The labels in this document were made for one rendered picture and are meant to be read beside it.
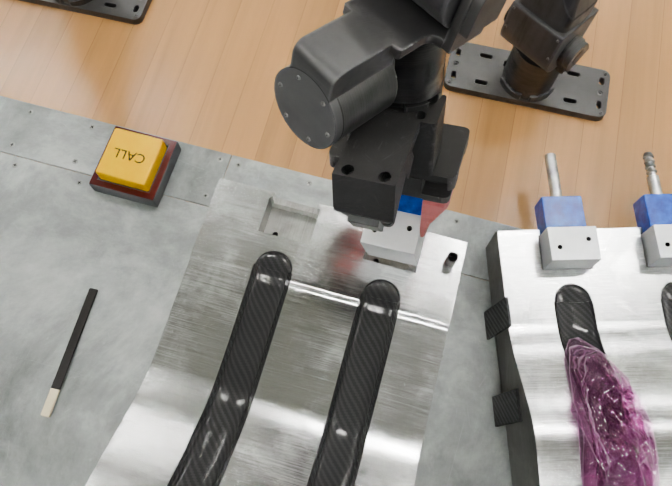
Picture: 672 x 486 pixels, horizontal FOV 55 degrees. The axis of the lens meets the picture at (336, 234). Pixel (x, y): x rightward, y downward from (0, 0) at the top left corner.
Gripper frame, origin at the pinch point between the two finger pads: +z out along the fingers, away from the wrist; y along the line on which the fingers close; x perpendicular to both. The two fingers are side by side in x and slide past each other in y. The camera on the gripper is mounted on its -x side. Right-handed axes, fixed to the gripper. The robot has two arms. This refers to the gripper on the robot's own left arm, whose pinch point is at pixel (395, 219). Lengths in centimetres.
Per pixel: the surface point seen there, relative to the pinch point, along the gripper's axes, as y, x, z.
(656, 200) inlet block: 24.2, 16.3, 6.0
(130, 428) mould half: -17.6, -21.6, 9.9
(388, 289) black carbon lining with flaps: 0.2, -2.3, 7.3
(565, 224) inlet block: 15.6, 10.8, 6.7
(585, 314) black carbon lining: 19.3, 3.9, 11.8
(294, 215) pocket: -11.5, 3.3, 6.1
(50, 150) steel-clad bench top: -44.0, 5.8, 7.1
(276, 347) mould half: -8.4, -10.5, 9.4
